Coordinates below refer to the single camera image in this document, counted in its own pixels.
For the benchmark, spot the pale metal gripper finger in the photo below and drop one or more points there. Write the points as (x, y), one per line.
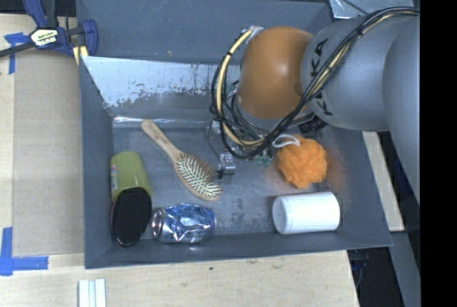
(215, 127)
(227, 163)

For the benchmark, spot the wooden hairbrush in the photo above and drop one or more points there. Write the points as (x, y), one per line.
(194, 173)

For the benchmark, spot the orange bath pouf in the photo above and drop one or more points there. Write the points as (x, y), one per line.
(303, 162)

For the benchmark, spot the crushed blue silver can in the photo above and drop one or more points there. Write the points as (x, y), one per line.
(185, 223)

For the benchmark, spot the white plastic cylinder container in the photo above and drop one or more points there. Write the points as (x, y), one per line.
(307, 212)

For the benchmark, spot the green cup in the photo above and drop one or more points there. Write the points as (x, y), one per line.
(129, 171)

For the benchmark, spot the grey metal bin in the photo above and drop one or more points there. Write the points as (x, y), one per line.
(171, 27)

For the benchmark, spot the pale wood flat board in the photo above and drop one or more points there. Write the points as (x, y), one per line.
(46, 155)

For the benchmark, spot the black cylinder on white bracket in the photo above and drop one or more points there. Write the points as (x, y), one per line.
(311, 125)

